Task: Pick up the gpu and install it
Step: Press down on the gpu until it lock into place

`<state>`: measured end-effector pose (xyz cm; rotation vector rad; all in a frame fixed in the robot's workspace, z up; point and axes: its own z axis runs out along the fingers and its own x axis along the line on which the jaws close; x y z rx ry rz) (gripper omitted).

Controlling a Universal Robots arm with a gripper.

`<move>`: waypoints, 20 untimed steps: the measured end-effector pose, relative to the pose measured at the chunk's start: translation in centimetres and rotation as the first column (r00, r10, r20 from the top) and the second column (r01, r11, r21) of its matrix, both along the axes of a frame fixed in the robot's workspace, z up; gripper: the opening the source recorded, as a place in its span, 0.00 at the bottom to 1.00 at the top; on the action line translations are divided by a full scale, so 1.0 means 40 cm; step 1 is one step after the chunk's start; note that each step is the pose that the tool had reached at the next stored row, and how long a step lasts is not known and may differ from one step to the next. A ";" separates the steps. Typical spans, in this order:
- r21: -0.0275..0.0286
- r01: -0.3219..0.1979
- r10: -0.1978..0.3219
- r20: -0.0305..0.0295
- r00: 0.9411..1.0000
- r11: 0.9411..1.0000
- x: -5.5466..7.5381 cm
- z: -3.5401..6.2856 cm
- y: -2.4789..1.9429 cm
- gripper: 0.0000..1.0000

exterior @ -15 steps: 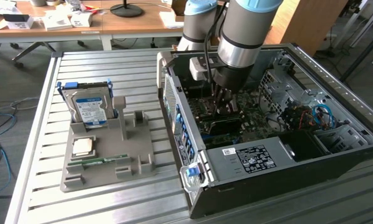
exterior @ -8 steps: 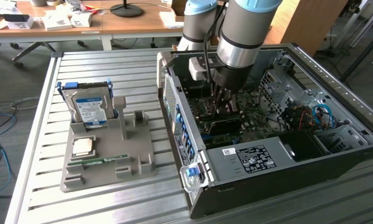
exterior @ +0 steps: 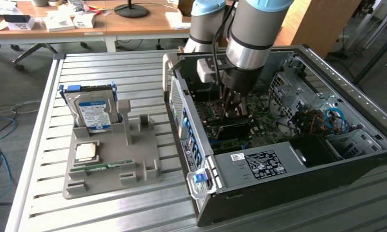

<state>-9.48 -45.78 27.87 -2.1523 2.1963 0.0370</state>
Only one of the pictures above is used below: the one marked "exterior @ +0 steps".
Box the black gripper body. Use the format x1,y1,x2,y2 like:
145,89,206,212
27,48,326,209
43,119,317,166
221,66,265,96

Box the black graphics card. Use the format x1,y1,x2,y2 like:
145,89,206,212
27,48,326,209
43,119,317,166
217,122,254,140

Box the CPU socket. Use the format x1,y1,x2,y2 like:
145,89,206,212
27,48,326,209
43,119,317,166
207,100,225,120

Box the green motherboard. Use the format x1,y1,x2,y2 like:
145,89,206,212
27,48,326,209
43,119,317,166
194,88,294,155

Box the blue expansion slot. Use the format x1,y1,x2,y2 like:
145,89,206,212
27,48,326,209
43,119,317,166
210,137,239,145

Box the grey chipset heat sink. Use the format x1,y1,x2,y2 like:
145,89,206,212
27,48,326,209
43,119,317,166
250,137,270,148

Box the silver perforated drive cage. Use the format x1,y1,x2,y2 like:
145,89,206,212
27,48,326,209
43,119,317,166
265,71,314,121

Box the grey power supply unit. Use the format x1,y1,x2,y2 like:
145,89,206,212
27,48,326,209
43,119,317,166
213,141,310,189

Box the white paper stack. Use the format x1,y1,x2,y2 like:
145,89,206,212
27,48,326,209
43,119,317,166
165,11,193,30

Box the blue case latch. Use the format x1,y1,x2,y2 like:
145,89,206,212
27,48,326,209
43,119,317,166
193,172,211,186

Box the brown cardboard box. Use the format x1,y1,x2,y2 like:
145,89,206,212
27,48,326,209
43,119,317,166
177,0,195,17

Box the wooden cabinet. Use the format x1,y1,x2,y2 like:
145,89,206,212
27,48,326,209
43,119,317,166
273,0,365,58

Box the black open PC case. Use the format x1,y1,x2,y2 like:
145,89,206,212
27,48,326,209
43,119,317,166
162,44,387,228

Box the grey parts rack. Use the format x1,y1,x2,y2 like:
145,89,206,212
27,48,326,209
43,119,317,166
62,99,165,200

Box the silver disk bay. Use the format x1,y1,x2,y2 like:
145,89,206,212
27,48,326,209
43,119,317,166
326,129,385,160

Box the hard disk blue caddy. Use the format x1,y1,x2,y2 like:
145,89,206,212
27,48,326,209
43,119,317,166
58,83,120,133

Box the black monitor stand base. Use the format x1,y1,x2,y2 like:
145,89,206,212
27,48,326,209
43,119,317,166
114,0,150,19

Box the silver CPU chip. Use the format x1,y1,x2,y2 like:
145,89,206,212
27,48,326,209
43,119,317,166
75,143,98,162

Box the small white labelled box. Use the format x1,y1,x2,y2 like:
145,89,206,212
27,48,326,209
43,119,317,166
74,13,98,29

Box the flat white box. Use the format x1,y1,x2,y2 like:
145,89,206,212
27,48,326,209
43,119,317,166
44,11,76,32

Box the white box black lid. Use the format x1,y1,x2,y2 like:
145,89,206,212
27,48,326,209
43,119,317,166
3,14,36,31

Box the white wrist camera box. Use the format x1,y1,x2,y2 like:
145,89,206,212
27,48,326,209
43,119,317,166
195,58,227,84

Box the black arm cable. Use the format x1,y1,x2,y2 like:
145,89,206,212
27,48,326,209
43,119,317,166
211,0,238,86

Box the coloured power wire bundle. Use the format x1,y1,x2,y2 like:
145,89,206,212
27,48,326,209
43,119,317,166
291,108,327,136

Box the blue wire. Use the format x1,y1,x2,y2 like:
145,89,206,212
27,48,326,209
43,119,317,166
322,107,352,136

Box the wooden desk white frame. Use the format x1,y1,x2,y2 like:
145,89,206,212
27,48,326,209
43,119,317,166
106,0,283,53
0,0,108,71

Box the black metal post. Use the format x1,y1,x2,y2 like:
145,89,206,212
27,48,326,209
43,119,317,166
353,4,387,86

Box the white floor cable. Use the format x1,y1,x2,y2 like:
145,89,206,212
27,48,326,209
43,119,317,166
0,100,42,115

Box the blue floor cable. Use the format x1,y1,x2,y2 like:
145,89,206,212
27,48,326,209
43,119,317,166
0,106,19,206

